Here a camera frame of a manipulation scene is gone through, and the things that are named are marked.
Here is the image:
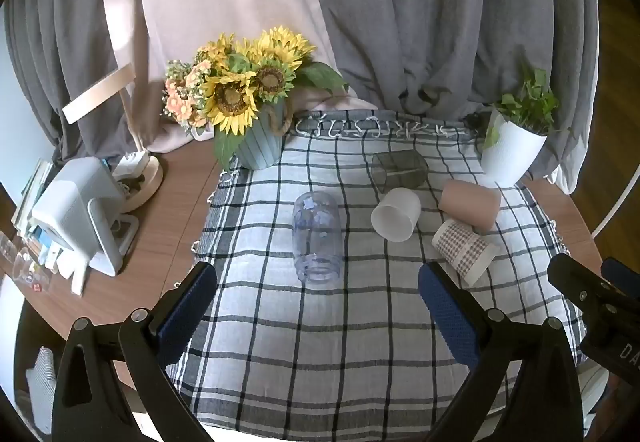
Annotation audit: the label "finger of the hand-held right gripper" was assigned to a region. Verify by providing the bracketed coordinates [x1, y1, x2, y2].
[601, 257, 640, 301]
[547, 253, 632, 344]

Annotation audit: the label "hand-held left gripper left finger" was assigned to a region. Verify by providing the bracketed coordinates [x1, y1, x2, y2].
[52, 262, 219, 442]

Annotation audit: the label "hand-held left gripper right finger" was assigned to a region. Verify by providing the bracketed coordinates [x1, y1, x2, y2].
[417, 262, 586, 442]

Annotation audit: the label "clear bluish plastic cup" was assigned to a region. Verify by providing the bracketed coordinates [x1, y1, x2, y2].
[292, 191, 343, 286]

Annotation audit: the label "checked pattern paper cup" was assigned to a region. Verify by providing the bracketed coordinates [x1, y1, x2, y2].
[432, 219, 501, 287]

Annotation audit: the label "white cup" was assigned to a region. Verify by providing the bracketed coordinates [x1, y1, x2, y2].
[370, 187, 422, 242]

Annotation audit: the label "pink cup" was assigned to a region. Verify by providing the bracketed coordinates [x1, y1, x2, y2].
[438, 179, 502, 233]

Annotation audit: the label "dark grey transparent cup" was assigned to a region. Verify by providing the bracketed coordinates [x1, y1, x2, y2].
[371, 150, 430, 193]

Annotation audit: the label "white curved rod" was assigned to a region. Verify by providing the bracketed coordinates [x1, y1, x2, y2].
[590, 161, 640, 239]

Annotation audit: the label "checked black white cloth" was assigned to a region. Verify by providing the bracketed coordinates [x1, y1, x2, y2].
[191, 108, 589, 438]

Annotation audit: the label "white small boxes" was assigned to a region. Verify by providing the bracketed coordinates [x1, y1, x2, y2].
[34, 232, 92, 296]

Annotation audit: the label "white desk lamp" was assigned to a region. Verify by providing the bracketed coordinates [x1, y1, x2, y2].
[62, 63, 165, 213]

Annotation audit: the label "green plant in white pot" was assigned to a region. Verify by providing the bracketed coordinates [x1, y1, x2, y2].
[480, 66, 562, 186]

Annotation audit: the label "white desktop device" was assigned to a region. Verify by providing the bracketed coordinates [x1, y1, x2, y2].
[31, 156, 140, 277]

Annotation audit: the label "white ribbed object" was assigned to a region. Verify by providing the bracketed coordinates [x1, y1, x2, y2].
[24, 346, 57, 409]

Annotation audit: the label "clear plastic container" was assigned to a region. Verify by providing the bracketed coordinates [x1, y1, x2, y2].
[0, 231, 52, 294]

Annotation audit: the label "blue ribbed vase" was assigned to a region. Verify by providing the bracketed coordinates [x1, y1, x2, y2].
[233, 101, 294, 171]

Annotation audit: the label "stack of books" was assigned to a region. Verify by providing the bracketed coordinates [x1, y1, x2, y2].
[11, 159, 56, 234]

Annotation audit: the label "pink flower bunch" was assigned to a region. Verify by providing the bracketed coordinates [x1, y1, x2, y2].
[162, 59, 214, 131]

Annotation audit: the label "sunflower bouquet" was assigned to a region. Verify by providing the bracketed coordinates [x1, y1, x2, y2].
[192, 25, 350, 173]

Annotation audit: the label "grey curtain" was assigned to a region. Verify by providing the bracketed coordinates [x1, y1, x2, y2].
[4, 0, 132, 164]
[299, 0, 600, 196]

